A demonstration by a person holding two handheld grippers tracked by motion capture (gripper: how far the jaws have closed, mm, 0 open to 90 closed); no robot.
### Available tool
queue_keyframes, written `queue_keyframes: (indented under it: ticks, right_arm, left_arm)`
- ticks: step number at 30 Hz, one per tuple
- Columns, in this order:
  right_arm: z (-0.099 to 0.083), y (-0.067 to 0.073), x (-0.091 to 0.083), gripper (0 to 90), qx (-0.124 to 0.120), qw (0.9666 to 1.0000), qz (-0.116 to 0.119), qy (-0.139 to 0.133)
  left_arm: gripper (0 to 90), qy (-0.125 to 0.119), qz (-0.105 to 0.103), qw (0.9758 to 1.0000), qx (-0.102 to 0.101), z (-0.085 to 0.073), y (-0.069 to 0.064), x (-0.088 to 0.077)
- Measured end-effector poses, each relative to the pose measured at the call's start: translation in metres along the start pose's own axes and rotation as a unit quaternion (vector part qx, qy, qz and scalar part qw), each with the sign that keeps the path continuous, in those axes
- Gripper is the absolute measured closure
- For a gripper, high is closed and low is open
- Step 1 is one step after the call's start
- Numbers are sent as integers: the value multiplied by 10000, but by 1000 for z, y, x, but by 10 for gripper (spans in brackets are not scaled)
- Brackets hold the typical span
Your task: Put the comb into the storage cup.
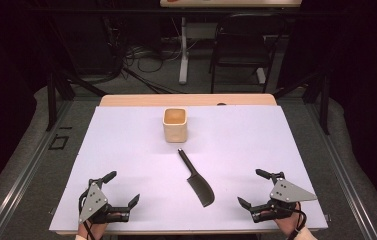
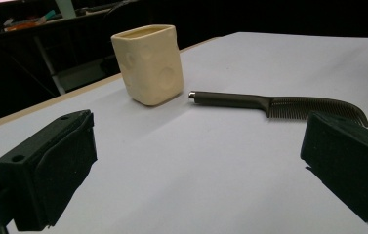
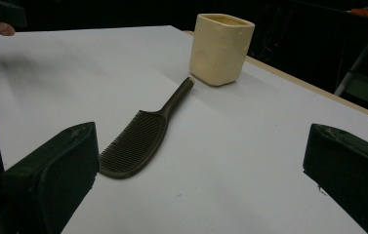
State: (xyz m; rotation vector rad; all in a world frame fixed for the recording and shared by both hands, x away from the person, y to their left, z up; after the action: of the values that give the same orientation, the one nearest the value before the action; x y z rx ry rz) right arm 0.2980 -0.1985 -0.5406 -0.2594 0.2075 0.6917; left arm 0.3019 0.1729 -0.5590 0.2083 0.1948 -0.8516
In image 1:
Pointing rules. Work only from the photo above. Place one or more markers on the person's right hand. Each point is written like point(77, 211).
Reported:
point(291, 224)

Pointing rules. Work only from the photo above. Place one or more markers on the black metal frame stand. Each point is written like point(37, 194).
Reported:
point(324, 106)
point(52, 100)

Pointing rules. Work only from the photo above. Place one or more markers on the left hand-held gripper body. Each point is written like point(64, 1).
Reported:
point(92, 201)

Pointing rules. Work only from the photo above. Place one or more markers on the black folding chair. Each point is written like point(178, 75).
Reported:
point(242, 46)

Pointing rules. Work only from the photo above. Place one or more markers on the square wooden cup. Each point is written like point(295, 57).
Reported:
point(175, 128)

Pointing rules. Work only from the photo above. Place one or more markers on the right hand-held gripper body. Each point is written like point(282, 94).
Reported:
point(286, 193)

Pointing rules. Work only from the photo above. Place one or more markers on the person's left hand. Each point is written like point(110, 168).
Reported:
point(92, 229)

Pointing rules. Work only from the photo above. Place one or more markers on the white-legged wooden table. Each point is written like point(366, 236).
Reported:
point(184, 50)

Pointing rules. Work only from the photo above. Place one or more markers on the white table mat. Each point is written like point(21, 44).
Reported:
point(142, 160)

